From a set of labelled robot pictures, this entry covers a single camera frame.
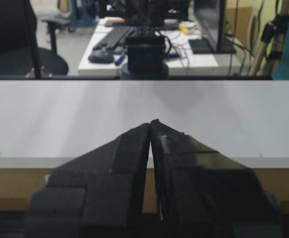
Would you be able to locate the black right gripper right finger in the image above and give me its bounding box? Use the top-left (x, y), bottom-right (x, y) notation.
top-left (150, 119), bottom-right (283, 238)

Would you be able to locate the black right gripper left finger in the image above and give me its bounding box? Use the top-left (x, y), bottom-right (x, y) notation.
top-left (24, 123), bottom-right (150, 238)

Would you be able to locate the white base board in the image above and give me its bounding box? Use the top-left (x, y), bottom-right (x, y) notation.
top-left (0, 81), bottom-right (289, 168)

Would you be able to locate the black computer mouse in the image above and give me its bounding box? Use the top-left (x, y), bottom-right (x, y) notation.
top-left (88, 50), bottom-right (114, 64)

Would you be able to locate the white office desk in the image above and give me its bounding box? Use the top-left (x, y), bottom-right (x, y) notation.
top-left (77, 17), bottom-right (241, 76)

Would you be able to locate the metal tripod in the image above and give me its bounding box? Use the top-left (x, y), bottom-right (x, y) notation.
top-left (248, 0), bottom-right (289, 76)

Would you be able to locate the black keyboard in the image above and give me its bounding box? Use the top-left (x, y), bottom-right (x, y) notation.
top-left (93, 26), bottom-right (135, 51)

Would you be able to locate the black office chair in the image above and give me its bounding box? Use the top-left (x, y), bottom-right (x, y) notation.
top-left (0, 0), bottom-right (69, 79)

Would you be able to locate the black computer monitor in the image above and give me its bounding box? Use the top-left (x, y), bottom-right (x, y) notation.
top-left (189, 0), bottom-right (236, 54)

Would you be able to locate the black camera on stand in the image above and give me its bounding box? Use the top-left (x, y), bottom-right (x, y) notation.
top-left (120, 36), bottom-right (169, 80)

